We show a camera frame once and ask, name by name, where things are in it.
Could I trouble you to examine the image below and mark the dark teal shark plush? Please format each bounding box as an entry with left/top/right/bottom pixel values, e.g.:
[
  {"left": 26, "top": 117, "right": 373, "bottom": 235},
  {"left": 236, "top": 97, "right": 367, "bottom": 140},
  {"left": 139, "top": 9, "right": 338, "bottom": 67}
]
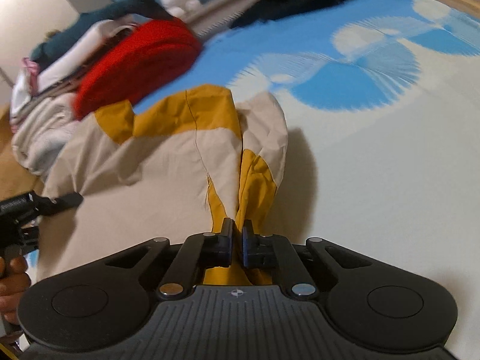
[{"left": 30, "top": 0, "right": 173, "bottom": 62}]

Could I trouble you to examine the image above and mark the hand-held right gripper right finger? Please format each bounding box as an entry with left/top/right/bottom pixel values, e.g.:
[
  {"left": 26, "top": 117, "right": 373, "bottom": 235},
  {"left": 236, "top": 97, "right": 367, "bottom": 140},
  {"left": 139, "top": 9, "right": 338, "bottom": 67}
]
[{"left": 241, "top": 219, "right": 376, "bottom": 301}]

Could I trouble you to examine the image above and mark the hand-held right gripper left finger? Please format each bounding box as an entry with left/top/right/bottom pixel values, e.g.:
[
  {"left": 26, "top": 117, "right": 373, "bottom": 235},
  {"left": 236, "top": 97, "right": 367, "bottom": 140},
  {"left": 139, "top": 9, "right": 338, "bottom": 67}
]
[{"left": 101, "top": 217, "right": 236, "bottom": 301}]

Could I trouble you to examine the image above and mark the person's left hand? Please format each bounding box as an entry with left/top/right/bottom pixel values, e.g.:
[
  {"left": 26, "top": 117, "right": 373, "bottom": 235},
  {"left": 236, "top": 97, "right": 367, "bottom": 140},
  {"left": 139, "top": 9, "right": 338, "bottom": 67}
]
[{"left": 0, "top": 257, "right": 31, "bottom": 325}]

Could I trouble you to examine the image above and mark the blue patterned bed sheet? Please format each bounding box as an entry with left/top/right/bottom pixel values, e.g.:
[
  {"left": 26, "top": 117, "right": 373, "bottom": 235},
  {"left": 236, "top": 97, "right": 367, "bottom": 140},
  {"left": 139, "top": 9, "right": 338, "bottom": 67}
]
[{"left": 22, "top": 0, "right": 480, "bottom": 360}]

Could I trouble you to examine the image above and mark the pink and white garment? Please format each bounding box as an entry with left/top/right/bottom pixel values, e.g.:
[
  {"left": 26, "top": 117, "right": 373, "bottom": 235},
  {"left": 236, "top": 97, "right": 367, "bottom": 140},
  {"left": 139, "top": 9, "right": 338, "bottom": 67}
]
[{"left": 9, "top": 56, "right": 42, "bottom": 124}]

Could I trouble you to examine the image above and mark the beige and mustard hooded jacket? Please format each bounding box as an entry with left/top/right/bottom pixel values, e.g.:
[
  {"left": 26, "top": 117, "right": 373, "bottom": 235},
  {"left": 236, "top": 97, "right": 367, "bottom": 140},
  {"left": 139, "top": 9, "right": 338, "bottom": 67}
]
[{"left": 35, "top": 84, "right": 289, "bottom": 289}]

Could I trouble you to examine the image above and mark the red folded blanket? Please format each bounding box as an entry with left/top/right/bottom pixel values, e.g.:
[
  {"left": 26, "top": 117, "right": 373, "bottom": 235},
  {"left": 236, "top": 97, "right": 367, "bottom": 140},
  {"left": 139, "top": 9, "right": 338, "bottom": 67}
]
[{"left": 73, "top": 19, "right": 204, "bottom": 119}]

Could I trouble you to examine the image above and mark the white windowsill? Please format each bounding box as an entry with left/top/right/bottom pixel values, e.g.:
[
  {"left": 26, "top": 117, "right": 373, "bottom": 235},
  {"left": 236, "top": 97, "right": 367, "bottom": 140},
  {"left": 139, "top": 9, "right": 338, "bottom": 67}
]
[{"left": 180, "top": 0, "right": 271, "bottom": 42}]

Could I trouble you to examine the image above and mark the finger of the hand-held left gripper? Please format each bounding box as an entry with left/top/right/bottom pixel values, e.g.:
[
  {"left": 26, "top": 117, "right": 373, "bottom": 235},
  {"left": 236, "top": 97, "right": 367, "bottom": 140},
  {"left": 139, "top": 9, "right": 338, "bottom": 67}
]
[{"left": 35, "top": 192, "right": 84, "bottom": 217}]

